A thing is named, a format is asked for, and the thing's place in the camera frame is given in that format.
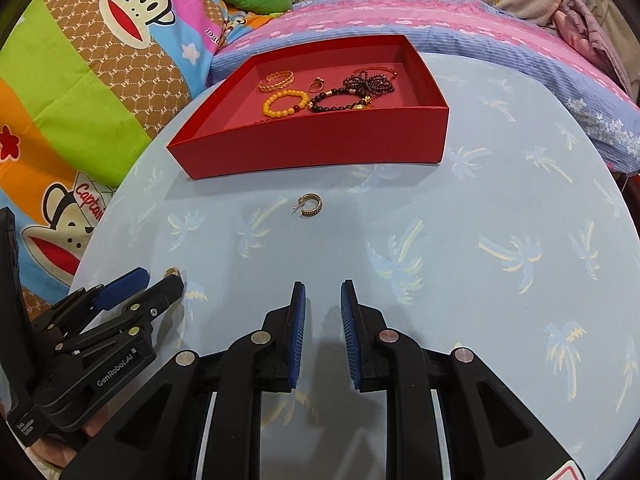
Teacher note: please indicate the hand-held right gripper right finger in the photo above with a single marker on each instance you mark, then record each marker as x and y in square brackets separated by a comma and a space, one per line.
[347, 330]

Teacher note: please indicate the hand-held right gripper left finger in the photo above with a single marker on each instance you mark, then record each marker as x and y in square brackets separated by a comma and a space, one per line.
[297, 335]

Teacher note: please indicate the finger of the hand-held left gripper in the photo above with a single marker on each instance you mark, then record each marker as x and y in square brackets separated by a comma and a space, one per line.
[122, 282]
[160, 295]

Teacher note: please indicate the gold hoop earring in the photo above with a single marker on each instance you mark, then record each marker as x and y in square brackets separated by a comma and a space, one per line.
[173, 273]
[314, 208]

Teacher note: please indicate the red cardboard box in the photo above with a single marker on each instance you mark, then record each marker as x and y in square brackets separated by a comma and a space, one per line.
[300, 147]

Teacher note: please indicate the gold bangle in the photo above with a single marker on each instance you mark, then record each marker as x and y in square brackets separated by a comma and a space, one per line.
[380, 66]

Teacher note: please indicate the person's left hand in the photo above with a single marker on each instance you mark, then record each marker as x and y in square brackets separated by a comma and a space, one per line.
[60, 457]

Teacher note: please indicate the colourful cartoon monkey blanket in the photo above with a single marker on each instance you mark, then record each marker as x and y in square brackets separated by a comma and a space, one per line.
[75, 60]

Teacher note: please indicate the pink and purple striped quilt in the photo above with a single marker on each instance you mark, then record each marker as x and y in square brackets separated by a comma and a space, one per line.
[500, 35]

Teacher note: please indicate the folded purple cloth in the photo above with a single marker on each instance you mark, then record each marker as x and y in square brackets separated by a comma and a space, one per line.
[585, 35]

